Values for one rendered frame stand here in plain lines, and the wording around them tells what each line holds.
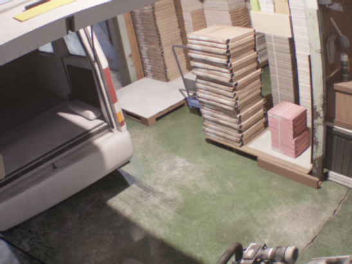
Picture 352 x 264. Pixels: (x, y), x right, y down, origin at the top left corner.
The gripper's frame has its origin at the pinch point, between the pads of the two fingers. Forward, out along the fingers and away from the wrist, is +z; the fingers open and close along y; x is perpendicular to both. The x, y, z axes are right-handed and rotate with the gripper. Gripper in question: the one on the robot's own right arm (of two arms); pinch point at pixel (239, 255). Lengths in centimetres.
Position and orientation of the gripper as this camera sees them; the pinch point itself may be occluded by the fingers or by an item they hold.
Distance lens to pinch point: 170.8
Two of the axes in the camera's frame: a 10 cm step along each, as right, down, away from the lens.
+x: -4.5, -8.7, -2.2
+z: -6.9, 1.8, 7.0
